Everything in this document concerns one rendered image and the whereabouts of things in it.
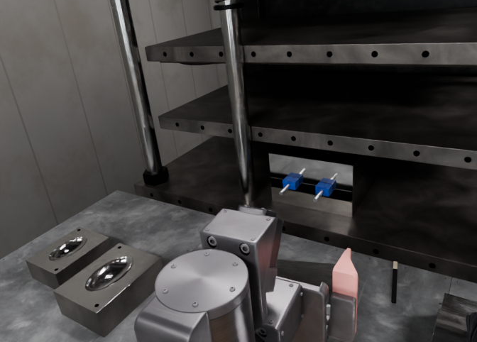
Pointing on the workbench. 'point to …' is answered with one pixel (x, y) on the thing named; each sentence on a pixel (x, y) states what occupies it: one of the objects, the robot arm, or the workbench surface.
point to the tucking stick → (394, 282)
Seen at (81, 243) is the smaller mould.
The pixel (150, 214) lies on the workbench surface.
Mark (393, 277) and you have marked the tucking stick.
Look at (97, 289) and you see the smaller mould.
